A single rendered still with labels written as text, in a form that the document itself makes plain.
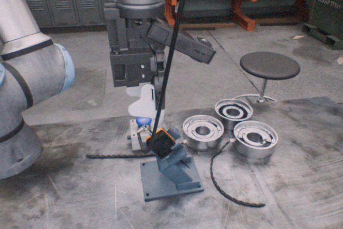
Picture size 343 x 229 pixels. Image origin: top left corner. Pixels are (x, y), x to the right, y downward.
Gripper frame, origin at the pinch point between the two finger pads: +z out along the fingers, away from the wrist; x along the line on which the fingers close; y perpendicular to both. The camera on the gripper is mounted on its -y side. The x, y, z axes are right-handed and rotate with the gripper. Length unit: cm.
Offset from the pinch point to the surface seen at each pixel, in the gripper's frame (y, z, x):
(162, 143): -0.5, 6.5, 1.1
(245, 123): -24.7, 14.7, -10.9
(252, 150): -22.2, 15.2, -1.6
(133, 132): 5.0, 13.7, -11.7
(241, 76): -109, 98, -175
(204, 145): -11.9, 15.4, -5.8
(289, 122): -39.4, 18.2, -13.0
